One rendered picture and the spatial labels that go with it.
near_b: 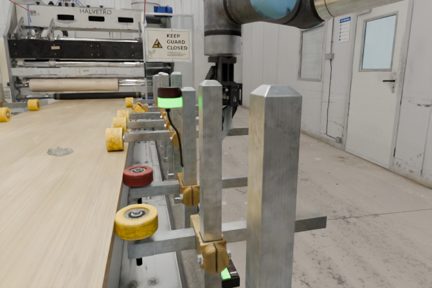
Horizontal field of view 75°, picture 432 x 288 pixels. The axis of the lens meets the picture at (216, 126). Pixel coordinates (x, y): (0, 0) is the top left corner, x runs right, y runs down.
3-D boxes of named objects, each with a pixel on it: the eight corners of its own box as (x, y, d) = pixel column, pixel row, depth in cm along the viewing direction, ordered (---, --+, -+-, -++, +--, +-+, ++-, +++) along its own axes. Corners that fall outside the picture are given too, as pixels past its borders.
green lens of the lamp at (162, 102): (180, 104, 76) (179, 96, 76) (182, 107, 71) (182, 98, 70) (157, 105, 75) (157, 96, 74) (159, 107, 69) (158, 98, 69)
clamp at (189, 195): (193, 186, 88) (193, 171, 87) (202, 206, 75) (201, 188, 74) (175, 188, 87) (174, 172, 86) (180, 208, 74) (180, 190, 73)
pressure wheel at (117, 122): (126, 112, 123) (125, 125, 118) (127, 126, 129) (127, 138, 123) (111, 113, 122) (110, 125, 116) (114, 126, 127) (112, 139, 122)
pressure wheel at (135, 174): (153, 198, 85) (152, 162, 82) (155, 211, 77) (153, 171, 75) (126, 202, 83) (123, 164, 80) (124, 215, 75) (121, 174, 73)
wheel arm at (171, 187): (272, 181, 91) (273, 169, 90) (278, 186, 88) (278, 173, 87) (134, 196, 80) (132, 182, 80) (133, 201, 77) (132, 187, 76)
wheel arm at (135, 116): (215, 115, 161) (215, 108, 160) (216, 116, 157) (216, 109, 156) (123, 119, 148) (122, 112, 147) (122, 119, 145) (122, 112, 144)
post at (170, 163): (176, 190, 132) (173, 87, 123) (177, 193, 129) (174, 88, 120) (168, 191, 131) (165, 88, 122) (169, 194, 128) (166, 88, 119)
